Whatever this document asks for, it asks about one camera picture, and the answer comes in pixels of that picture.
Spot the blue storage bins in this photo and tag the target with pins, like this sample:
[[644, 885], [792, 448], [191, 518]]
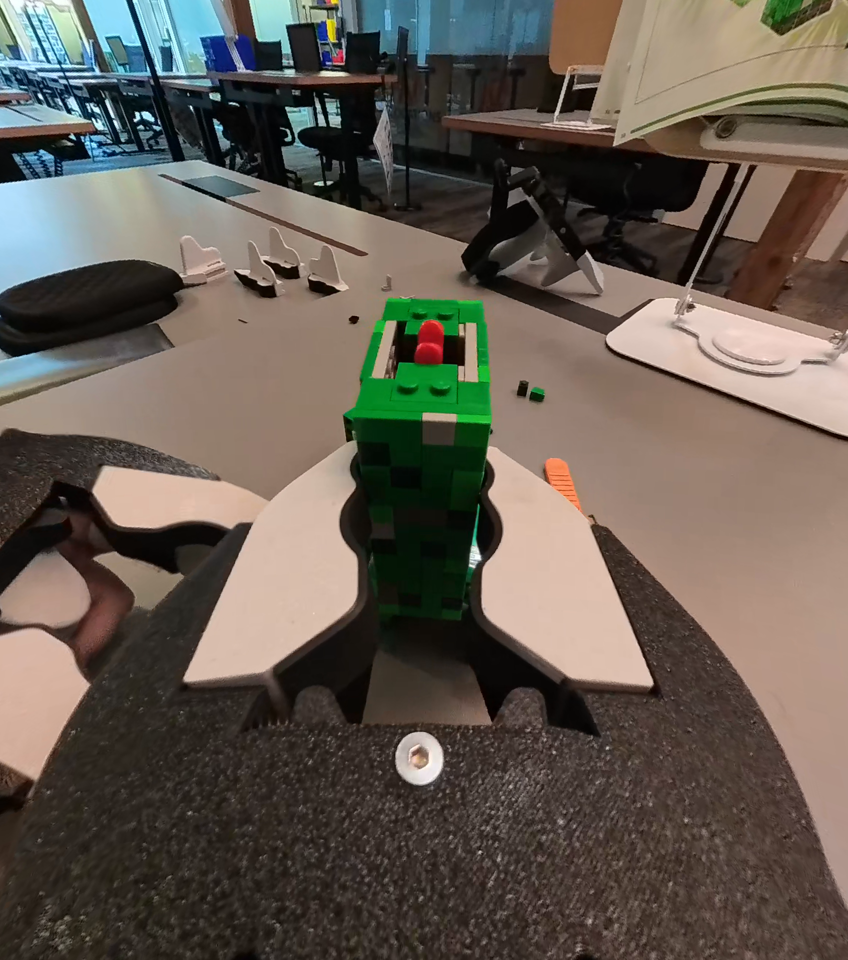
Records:
[[228, 52]]

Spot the wooden leg desk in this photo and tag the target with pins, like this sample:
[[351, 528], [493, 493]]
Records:
[[514, 124]]

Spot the white book stand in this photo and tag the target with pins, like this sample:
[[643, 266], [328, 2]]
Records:
[[754, 375]]

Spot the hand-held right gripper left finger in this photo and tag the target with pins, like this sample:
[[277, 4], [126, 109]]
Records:
[[281, 585]]

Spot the black office chair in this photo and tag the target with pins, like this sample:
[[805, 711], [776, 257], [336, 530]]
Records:
[[322, 139]]

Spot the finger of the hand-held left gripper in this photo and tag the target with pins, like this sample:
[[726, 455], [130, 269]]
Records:
[[3, 697], [168, 499]]

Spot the dark top office desk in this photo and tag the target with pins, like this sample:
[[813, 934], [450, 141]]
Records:
[[304, 77]]

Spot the green lego creeper model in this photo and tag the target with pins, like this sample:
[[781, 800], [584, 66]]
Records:
[[424, 450]]

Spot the black white gripper device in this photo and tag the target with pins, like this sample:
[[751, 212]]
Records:
[[544, 255]]

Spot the person's left hand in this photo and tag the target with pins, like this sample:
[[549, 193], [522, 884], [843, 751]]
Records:
[[107, 607]]

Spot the orange brick separator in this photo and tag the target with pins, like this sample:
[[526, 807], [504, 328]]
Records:
[[562, 484]]

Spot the white paper sign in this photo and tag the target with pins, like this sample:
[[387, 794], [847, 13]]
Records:
[[384, 150]]

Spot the black mesh wrist rest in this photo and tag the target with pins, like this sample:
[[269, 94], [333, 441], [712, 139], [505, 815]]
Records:
[[56, 337], [86, 289]]

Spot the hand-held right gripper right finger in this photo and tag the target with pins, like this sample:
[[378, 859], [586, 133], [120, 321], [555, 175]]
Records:
[[551, 592]]

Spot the open lego instruction booklet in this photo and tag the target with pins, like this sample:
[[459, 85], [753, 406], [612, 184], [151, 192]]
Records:
[[731, 67]]

